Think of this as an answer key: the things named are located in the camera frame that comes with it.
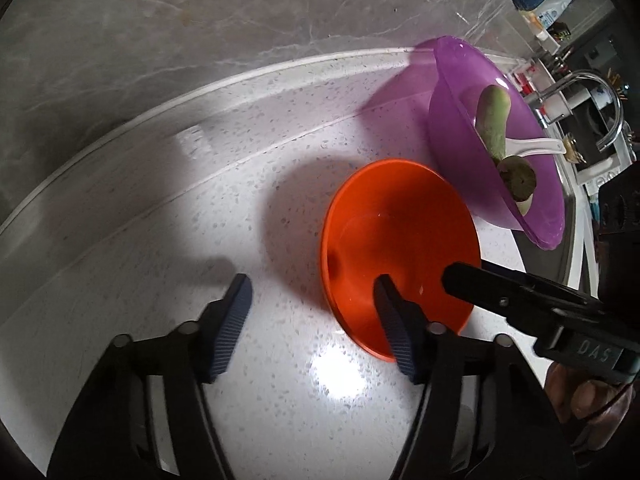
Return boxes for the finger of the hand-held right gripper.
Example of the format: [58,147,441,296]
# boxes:
[441,261,607,334]

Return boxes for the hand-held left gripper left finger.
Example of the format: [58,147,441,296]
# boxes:
[47,274,253,480]

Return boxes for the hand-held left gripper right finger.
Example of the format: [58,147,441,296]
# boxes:
[374,274,576,480]

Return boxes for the orange plastic bowl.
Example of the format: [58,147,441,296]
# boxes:
[321,158,482,363]

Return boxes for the person's right hand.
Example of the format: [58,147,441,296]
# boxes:
[544,362,640,461]

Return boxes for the round green vegetable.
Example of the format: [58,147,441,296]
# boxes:
[497,156,537,203]

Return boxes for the white plastic spoon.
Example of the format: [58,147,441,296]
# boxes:
[502,137,564,159]

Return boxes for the chrome faucet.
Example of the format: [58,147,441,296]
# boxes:
[537,70,624,151]

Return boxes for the long green vegetable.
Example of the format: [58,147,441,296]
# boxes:
[476,84,512,162]

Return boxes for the purple plastic bowl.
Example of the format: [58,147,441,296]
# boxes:
[427,36,566,251]

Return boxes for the white bottle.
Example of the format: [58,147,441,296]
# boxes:
[520,0,584,29]

